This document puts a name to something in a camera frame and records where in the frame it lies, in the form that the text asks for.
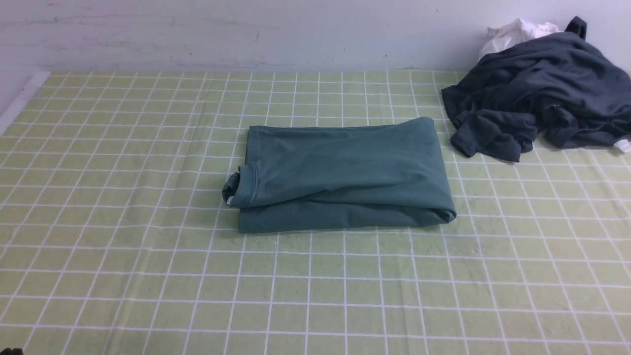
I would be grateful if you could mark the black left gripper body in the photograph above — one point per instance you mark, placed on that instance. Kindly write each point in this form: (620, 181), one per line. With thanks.
(12, 351)

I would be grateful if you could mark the green long-sleeved shirt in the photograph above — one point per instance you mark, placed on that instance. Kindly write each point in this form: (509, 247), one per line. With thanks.
(321, 178)

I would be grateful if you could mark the green checkered tablecloth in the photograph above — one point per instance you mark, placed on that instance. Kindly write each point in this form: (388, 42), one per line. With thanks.
(115, 240)

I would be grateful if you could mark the white crumpled cloth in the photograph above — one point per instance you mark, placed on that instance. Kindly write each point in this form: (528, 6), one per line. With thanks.
(518, 31)

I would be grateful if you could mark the dark grey crumpled garment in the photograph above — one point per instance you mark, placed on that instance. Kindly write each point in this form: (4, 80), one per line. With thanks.
(559, 85)

